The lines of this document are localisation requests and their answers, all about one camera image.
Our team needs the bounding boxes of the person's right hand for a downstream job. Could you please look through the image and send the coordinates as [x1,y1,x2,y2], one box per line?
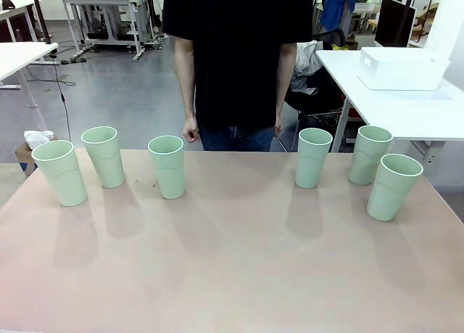
[182,117,202,144]

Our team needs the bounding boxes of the pale green plastic cup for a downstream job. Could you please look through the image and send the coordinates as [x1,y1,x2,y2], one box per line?
[31,139,88,207]
[80,126,126,189]
[147,134,186,200]
[347,125,394,186]
[366,153,424,222]
[294,127,334,189]

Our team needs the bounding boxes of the white plastic storage basket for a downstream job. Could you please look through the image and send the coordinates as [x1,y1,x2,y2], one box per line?
[356,46,451,92]

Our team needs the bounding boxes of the person's right forearm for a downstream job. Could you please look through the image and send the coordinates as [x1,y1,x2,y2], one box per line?
[174,36,199,122]

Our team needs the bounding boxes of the person's left forearm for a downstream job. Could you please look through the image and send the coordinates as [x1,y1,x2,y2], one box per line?
[275,41,299,126]

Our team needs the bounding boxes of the blue jeans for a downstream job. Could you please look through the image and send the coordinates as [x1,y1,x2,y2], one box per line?
[199,125,277,152]

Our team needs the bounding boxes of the black office chair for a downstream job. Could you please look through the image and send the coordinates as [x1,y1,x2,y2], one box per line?
[283,28,351,131]

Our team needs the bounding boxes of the white grey garment on chair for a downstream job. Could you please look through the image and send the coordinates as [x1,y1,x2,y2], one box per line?
[291,41,324,95]

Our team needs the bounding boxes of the black t-shirt torso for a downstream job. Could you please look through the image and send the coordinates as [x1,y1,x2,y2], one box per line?
[162,0,315,133]

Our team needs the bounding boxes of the blue hanging jacket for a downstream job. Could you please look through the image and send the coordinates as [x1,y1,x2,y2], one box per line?
[318,0,358,41]

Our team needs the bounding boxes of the crumpled white paper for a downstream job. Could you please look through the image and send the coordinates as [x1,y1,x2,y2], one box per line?
[23,129,56,150]

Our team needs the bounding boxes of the black computer monitor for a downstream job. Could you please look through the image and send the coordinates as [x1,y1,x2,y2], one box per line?
[373,0,417,49]

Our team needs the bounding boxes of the brown cardboard box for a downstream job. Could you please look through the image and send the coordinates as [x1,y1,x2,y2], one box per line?
[14,136,59,176]

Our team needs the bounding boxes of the black vertical pole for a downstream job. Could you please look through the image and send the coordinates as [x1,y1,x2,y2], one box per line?
[30,0,52,44]

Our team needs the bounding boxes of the wooden shelf rack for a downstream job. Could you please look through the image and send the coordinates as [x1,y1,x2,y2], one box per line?
[408,0,442,44]

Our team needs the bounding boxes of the thin black floor cable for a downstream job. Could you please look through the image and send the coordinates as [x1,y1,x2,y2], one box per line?
[51,56,76,142]

